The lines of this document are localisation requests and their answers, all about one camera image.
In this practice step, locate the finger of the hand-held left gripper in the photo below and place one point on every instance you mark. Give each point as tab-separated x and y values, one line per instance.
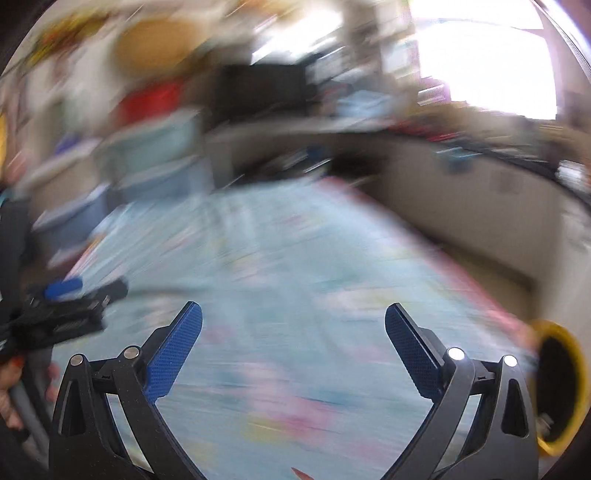
64	288

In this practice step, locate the black microwave oven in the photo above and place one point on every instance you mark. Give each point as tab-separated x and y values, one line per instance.
258	97

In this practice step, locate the woven bamboo tray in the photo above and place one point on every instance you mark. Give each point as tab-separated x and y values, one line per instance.
157	46

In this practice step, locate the kitchen window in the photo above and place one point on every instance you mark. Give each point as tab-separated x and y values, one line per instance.
485	60

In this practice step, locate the plastic drawer cabinet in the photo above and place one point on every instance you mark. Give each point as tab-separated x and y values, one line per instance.
157	157

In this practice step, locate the blue hanging bin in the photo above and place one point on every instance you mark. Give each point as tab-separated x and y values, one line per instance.
457	161

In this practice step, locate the printed blanket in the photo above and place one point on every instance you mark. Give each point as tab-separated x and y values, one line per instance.
300	277

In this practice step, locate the yellow rimmed trash bin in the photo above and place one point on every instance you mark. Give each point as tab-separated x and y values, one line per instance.
556	330

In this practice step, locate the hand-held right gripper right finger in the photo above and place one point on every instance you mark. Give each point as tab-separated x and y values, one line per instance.
413	350

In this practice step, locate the red plastic basin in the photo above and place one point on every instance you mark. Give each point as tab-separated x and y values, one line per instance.
152	101

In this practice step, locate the person's left hand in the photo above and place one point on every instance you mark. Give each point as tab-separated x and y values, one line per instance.
9	392

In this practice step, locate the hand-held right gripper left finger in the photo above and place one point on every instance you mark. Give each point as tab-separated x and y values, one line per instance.
178	350

